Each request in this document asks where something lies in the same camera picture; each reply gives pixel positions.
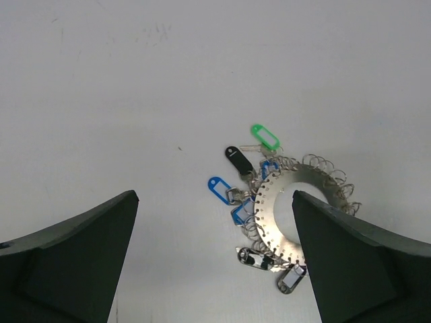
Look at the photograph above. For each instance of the blue key tag outer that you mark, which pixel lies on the blue key tag outer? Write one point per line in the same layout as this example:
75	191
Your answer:
229	195

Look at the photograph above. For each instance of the black tag key on ring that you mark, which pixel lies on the black tag key on ring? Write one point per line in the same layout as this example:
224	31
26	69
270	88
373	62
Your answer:
240	162

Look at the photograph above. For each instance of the grey clear key tag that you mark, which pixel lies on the grey clear key tag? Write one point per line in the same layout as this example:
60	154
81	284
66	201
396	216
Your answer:
290	278

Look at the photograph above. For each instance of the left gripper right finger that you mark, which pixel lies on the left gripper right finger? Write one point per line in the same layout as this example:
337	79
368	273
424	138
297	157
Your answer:
361	272

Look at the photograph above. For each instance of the metal disc keyring organizer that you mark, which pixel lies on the metal disc keyring organizer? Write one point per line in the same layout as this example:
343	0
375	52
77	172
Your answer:
272	226

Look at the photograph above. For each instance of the blue key tag inner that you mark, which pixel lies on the blue key tag inner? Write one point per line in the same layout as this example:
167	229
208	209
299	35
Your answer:
242	212

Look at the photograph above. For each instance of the green tag key on ring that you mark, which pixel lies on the green tag key on ring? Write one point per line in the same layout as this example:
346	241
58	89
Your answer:
268	142

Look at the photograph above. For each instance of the black clear key tag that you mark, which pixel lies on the black clear key tag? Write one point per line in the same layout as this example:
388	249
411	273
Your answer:
252	258

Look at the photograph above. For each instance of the small blue key tag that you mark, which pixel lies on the small blue key tag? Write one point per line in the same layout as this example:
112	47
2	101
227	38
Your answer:
268	166

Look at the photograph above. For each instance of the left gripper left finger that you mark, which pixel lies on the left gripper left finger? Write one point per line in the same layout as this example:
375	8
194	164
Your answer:
68	272

